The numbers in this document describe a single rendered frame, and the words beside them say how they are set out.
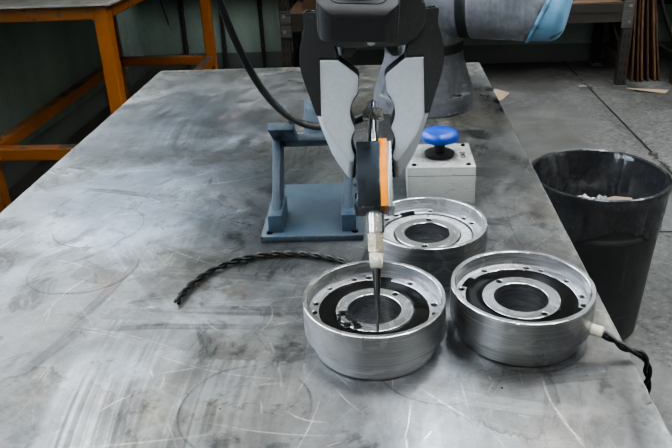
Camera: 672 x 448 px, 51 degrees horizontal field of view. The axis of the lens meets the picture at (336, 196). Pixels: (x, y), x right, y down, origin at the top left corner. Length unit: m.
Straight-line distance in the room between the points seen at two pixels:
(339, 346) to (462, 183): 0.30
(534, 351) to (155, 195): 0.48
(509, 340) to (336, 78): 0.22
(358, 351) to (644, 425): 0.19
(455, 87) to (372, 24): 0.67
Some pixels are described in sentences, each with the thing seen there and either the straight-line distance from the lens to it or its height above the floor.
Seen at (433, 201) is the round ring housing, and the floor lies 0.84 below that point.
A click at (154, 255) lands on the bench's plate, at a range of 0.70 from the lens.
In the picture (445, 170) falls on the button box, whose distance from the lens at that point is 0.74.
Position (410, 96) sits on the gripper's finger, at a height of 0.98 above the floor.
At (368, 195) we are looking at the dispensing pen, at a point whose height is 0.92.
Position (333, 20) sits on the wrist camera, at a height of 1.05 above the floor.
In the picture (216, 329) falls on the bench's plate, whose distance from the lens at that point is 0.58.
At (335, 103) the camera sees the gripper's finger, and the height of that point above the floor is 0.98.
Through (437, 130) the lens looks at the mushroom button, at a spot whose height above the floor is 0.87.
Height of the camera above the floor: 1.12
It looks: 24 degrees down
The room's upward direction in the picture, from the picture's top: 3 degrees counter-clockwise
